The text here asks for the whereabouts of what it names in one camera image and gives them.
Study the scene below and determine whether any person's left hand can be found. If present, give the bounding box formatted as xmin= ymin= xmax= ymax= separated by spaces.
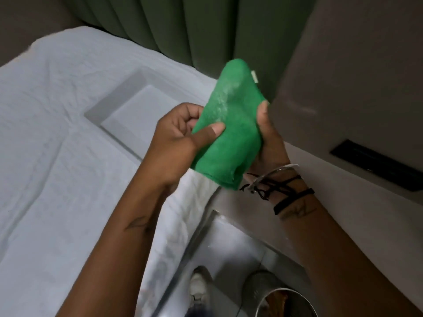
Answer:
xmin=141 ymin=102 xmax=226 ymax=196

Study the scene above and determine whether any person's right hand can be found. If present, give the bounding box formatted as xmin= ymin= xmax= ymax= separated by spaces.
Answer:
xmin=244 ymin=100 xmax=292 ymax=183

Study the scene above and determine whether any green cleaning cloth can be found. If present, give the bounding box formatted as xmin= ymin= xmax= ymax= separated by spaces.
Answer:
xmin=189 ymin=58 xmax=268 ymax=191

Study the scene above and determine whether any person's left forearm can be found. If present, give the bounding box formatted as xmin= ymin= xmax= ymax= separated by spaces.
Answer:
xmin=55 ymin=161 xmax=187 ymax=317

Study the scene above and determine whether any metal mesh trash bin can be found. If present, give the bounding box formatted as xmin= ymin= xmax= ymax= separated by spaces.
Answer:
xmin=241 ymin=271 xmax=319 ymax=317

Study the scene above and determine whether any person's white left shoe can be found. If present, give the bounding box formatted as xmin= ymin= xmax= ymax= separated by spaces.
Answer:
xmin=189 ymin=265 xmax=213 ymax=308

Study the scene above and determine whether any silver bangle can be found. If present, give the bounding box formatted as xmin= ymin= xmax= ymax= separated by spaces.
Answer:
xmin=246 ymin=163 xmax=300 ymax=194

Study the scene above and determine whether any grey plastic tray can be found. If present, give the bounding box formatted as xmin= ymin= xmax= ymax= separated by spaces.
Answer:
xmin=84 ymin=67 xmax=218 ymax=161

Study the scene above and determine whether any black elastic wrist band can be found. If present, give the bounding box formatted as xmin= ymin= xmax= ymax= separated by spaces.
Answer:
xmin=273 ymin=188 xmax=315 ymax=216

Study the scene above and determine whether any green curtain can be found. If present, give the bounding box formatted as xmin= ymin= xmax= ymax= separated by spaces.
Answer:
xmin=60 ymin=0 xmax=319 ymax=103

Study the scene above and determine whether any white bed sheet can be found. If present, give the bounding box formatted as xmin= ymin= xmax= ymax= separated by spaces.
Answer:
xmin=0 ymin=26 xmax=221 ymax=317

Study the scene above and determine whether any black thread bracelet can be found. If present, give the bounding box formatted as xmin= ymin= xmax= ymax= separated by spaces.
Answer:
xmin=239 ymin=173 xmax=302 ymax=201

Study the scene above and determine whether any black wall socket panel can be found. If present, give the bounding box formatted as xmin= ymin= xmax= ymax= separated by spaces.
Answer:
xmin=329 ymin=139 xmax=423 ymax=193

